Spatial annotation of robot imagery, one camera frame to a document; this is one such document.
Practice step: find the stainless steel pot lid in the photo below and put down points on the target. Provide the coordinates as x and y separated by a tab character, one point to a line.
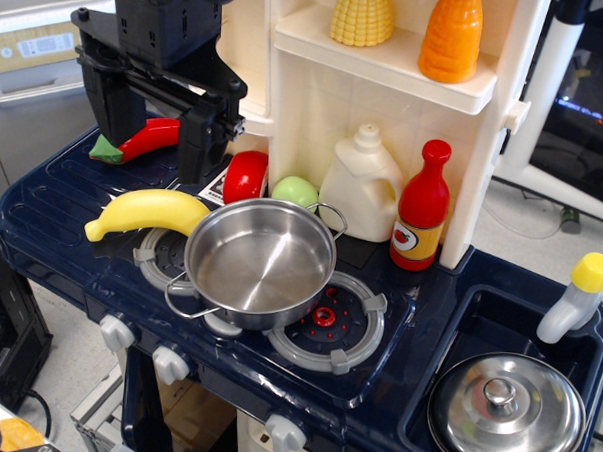
505	402

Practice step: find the right grey stove burner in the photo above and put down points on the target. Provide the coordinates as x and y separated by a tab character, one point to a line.
341	332

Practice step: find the navy toy kitchen counter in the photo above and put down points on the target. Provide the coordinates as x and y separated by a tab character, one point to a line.
42	218

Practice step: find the orange toy juice bottle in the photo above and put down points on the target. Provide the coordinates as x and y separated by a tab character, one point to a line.
450	49

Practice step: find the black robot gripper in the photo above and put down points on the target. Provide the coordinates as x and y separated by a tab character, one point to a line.
162	50

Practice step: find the navy toy sink basin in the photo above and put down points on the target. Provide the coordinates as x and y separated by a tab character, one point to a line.
490	321

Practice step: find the grey yellow toy faucet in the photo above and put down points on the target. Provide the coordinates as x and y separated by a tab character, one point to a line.
579	301

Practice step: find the black computer case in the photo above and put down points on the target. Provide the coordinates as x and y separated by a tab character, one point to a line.
25	340

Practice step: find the cream toy detergent jug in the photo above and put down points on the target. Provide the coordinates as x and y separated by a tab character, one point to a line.
362	187

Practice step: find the grey metal cabinet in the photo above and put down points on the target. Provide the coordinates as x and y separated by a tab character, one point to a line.
43	105

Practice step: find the left grey stove knob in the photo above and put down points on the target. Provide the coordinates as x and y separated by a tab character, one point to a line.
116	334

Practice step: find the red toy ketchup bottle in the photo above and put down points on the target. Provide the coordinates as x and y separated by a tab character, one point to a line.
422	211

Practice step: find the red toy chili pepper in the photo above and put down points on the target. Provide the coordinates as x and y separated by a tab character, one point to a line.
159	133

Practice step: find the white frame post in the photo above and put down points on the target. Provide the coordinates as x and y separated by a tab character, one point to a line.
553	53

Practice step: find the grey stove burner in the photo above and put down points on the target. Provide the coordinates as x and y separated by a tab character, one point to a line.
341	332
160	259

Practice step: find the green toy apple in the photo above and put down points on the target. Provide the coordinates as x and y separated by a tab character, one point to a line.
296	190

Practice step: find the cream toy kitchen shelf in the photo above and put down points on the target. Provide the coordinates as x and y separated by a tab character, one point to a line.
306	92

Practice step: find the yellow toy banana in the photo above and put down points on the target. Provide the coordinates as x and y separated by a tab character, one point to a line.
149	208

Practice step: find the right grey stove knob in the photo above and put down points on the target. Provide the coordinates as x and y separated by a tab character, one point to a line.
285	435

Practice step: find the middle grey stove knob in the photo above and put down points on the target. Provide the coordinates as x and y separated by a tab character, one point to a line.
170	367

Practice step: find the left grey stove burner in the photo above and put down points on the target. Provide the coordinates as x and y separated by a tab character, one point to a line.
160	259

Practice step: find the yellow toy corn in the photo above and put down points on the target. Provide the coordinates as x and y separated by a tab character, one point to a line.
362	23

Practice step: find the grey stove knob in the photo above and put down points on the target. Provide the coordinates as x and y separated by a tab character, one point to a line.
116	334
170	367
285	435

